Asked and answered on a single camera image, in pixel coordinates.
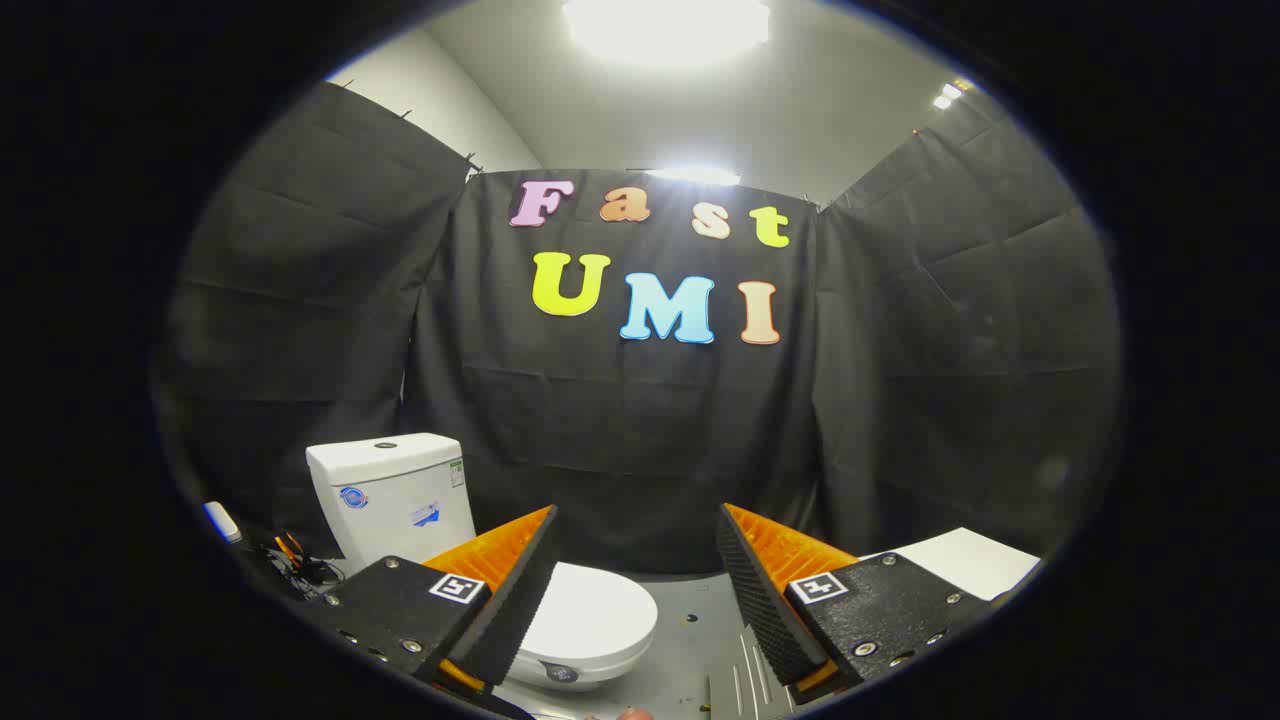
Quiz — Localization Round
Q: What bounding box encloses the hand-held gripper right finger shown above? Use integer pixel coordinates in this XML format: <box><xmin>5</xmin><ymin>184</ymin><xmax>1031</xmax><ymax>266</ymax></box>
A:
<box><xmin>716</xmin><ymin>503</ymin><xmax>1001</xmax><ymax>693</ymax></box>

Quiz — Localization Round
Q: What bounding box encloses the large ceiling light panel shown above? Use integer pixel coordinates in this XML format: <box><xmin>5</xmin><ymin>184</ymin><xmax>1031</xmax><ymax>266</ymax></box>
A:
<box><xmin>563</xmin><ymin>0</ymin><xmax>772</xmax><ymax>68</ymax></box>

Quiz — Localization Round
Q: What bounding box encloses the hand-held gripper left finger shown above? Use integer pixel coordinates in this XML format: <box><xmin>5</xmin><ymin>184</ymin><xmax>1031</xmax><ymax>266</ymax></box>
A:
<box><xmin>303</xmin><ymin>505</ymin><xmax>559</xmax><ymax>699</ymax></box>

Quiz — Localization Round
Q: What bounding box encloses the white toilet lid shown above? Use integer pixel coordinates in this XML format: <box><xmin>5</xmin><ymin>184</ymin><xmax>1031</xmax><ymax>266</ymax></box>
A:
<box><xmin>518</xmin><ymin>562</ymin><xmax>659</xmax><ymax>666</ymax></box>

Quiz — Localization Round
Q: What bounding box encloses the tangle of black cables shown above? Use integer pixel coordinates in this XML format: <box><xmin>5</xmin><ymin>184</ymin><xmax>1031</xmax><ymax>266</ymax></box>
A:
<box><xmin>258</xmin><ymin>540</ymin><xmax>347</xmax><ymax>602</ymax></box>

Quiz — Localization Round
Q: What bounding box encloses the black backdrop cloth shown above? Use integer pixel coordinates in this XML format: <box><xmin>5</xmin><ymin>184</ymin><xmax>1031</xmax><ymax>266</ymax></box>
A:
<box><xmin>150</xmin><ymin>80</ymin><xmax>1121</xmax><ymax>576</ymax></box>

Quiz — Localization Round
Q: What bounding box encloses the grey drawer cabinet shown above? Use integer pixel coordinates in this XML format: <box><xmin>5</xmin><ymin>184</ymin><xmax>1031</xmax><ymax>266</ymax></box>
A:
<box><xmin>700</xmin><ymin>527</ymin><xmax>1042</xmax><ymax>717</ymax></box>

